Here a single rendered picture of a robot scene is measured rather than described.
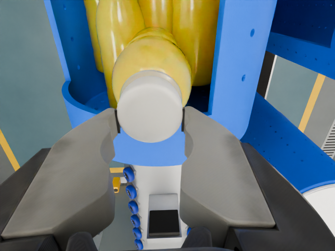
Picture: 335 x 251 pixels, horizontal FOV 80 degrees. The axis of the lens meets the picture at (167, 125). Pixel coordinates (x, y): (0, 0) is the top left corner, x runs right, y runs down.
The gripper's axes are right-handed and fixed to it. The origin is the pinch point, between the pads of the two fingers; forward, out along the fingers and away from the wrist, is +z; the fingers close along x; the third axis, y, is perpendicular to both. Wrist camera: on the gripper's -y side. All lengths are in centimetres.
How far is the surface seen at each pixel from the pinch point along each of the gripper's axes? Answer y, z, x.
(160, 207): 51, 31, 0
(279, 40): 4, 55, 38
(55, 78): 39, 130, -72
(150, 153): 8.1, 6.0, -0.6
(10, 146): 96, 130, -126
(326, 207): 46, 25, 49
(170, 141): 6.7, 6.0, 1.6
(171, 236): 51, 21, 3
